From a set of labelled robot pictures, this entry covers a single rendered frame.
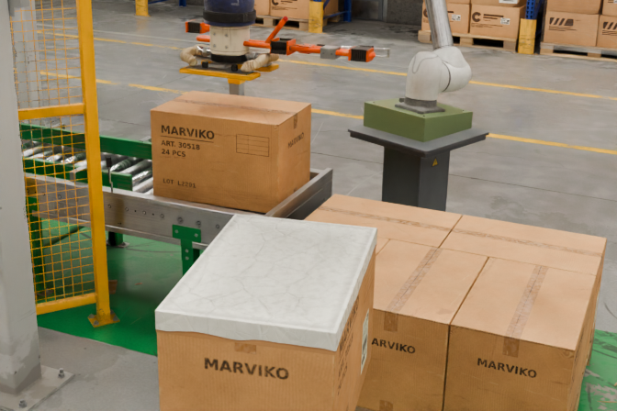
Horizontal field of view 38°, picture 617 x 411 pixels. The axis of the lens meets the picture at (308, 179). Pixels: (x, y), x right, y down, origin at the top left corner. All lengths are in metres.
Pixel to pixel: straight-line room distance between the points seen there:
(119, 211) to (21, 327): 0.73
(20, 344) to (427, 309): 1.55
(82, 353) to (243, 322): 2.05
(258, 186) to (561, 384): 1.53
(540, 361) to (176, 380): 1.33
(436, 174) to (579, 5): 6.37
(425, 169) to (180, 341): 2.50
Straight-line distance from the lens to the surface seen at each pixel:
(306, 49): 3.70
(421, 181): 4.29
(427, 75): 4.23
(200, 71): 3.80
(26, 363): 3.64
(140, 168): 4.45
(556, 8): 10.59
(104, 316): 4.12
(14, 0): 3.24
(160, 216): 3.85
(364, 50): 3.60
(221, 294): 2.02
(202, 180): 3.86
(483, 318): 3.02
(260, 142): 3.69
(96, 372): 3.76
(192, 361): 2.00
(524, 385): 3.00
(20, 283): 3.50
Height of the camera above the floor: 1.92
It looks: 19 degrees down
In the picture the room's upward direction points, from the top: 1 degrees clockwise
